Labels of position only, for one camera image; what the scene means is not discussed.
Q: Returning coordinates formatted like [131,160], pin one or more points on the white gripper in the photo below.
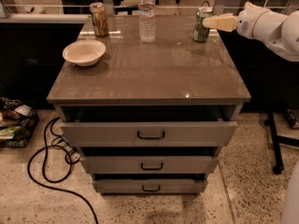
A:
[246,22]

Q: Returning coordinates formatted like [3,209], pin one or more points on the green soda can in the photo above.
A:
[200,32]

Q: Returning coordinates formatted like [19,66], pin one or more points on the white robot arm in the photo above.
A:
[279,33]

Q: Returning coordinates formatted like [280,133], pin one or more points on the gold soda can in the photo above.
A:
[99,18]

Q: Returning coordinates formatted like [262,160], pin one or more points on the white paper bowl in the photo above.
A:
[85,52]

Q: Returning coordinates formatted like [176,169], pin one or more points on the clear plastic water bottle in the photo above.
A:
[147,26]

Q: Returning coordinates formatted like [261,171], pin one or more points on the grey drawer cabinet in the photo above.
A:
[172,70]

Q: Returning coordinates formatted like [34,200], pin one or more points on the black wheeled stand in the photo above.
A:
[276,141]

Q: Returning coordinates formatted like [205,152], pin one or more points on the top grey drawer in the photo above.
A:
[147,126]

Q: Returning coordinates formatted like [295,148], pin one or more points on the grey drawer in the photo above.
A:
[149,160]
[150,184]
[147,126]

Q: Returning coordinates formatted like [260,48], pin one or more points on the middle grey drawer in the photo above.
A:
[149,160]

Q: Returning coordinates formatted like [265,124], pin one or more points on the bottom grey drawer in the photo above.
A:
[150,184]

